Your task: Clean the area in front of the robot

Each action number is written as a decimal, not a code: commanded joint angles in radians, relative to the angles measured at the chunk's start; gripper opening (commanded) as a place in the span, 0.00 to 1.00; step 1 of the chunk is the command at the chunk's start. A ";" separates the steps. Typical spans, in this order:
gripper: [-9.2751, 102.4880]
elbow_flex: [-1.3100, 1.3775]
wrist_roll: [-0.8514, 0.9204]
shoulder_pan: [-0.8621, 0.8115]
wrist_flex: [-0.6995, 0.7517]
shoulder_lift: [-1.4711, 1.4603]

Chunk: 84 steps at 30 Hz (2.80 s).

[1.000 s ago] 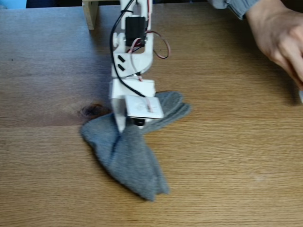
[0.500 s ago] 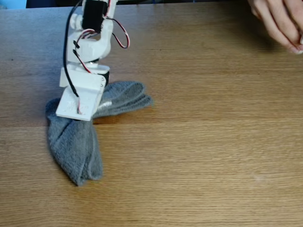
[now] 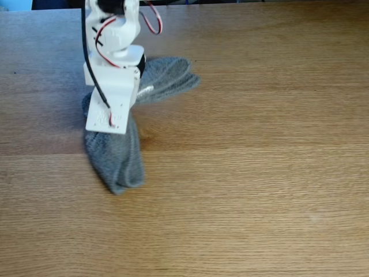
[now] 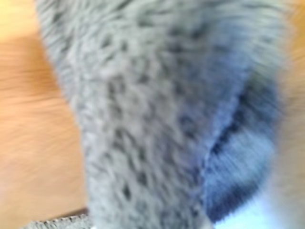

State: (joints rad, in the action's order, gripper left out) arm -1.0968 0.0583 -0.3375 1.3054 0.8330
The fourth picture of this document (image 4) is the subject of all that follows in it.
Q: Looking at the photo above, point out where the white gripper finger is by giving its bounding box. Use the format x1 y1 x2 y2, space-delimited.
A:
213 64 305 229

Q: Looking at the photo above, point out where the grey terry cloth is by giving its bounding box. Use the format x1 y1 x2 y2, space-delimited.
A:
22 0 297 229

